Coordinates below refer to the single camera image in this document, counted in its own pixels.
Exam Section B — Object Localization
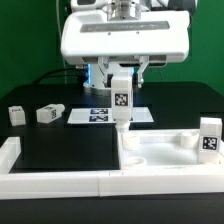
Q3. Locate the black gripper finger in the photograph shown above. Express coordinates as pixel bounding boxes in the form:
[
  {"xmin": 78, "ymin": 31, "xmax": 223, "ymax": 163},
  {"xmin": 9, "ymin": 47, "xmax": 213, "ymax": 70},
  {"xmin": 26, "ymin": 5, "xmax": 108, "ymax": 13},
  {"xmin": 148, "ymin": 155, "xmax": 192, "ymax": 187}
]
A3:
[
  {"xmin": 137, "ymin": 56, "xmax": 149, "ymax": 88},
  {"xmin": 98, "ymin": 57, "xmax": 114, "ymax": 88}
]

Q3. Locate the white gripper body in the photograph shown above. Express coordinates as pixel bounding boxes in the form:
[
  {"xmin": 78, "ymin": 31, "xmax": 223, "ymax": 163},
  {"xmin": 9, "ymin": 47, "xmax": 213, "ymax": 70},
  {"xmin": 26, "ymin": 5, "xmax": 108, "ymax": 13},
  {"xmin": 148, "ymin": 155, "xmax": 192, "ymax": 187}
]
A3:
[{"xmin": 61, "ymin": 10, "xmax": 190, "ymax": 65}]

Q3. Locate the white square tabletop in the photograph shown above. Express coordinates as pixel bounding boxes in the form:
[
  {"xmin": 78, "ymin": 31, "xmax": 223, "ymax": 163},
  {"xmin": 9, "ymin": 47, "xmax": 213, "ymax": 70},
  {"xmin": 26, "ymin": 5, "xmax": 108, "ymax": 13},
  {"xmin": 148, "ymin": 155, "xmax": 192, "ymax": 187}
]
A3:
[{"xmin": 118, "ymin": 129, "xmax": 224, "ymax": 170}]

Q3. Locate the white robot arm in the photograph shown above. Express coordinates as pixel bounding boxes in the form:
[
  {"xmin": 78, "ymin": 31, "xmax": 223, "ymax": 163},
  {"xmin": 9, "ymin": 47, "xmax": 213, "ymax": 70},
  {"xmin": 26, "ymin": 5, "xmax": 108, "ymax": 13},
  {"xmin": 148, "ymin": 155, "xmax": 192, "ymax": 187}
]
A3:
[{"xmin": 61, "ymin": 0, "xmax": 198, "ymax": 91}]

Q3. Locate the white AprilTag sheet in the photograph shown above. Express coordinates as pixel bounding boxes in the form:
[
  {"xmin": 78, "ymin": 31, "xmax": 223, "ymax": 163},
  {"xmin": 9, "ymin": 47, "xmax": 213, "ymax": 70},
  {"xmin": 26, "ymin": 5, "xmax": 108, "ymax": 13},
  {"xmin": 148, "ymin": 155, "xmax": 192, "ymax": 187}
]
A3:
[{"xmin": 68, "ymin": 107, "xmax": 154, "ymax": 124}]

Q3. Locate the white U-shaped fence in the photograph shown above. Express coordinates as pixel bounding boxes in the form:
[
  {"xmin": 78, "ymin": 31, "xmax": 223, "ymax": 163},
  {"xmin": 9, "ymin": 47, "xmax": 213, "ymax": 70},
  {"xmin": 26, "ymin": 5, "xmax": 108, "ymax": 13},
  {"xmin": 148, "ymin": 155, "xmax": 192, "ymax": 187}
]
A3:
[{"xmin": 0, "ymin": 137, "xmax": 224, "ymax": 200}]

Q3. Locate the white hanging cable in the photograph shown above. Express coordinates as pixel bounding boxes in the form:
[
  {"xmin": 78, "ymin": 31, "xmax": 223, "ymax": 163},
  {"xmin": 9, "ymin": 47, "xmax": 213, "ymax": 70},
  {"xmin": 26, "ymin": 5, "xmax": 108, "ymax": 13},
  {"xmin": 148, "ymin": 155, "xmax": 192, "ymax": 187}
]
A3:
[{"xmin": 55, "ymin": 0, "xmax": 68, "ymax": 84}]

